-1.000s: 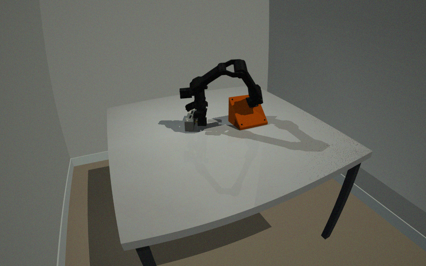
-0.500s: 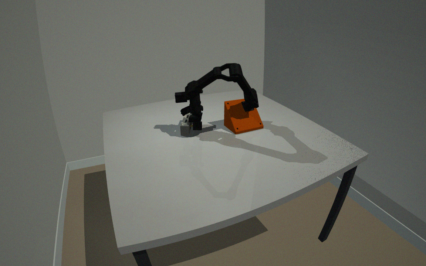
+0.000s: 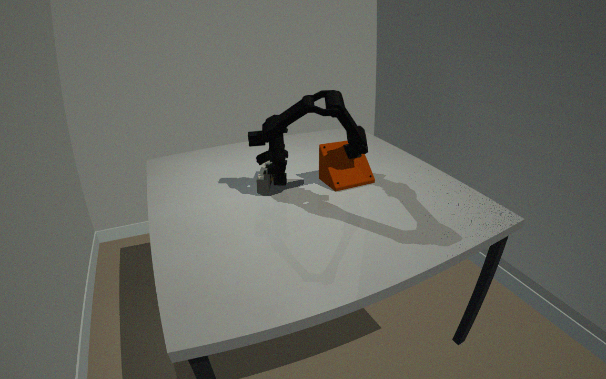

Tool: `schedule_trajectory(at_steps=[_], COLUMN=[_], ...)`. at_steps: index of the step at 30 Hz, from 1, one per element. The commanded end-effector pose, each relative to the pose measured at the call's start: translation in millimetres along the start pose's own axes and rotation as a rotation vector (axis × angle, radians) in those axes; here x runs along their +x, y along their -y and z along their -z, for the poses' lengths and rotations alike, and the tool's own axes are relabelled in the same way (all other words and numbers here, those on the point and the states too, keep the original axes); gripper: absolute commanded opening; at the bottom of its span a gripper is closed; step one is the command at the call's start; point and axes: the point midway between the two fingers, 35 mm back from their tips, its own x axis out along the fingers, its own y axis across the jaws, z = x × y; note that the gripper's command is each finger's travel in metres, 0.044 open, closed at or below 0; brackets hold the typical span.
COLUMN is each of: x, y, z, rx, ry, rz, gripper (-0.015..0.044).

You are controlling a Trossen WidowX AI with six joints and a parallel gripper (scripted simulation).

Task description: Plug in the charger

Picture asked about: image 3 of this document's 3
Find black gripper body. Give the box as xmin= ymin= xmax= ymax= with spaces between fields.
xmin=267 ymin=143 xmax=288 ymax=174

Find black two-prong plug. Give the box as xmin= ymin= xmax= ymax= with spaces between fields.
xmin=270 ymin=173 xmax=287 ymax=186

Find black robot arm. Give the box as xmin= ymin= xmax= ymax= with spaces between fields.
xmin=248 ymin=90 xmax=368 ymax=165

